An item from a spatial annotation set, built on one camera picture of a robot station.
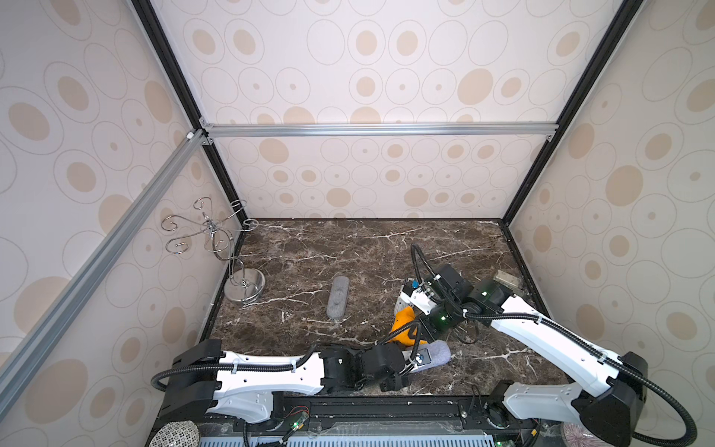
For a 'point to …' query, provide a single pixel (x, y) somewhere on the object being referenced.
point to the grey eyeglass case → (338, 297)
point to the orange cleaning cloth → (403, 318)
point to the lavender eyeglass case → (434, 354)
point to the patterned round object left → (181, 433)
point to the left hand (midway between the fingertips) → (416, 363)
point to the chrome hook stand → (242, 284)
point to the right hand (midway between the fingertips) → (418, 331)
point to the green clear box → (509, 281)
